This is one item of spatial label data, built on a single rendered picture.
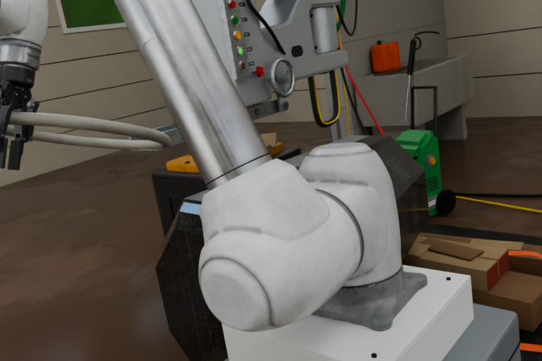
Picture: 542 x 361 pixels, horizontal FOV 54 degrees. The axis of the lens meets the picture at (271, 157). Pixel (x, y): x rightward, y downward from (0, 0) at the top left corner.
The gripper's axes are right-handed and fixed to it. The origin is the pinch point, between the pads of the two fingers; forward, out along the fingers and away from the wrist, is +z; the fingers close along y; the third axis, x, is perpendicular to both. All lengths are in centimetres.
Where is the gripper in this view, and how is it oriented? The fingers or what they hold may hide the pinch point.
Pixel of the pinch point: (7, 155)
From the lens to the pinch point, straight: 136.4
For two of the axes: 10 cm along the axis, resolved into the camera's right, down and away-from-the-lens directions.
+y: 3.6, 1.1, 9.3
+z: -0.7, 9.9, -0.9
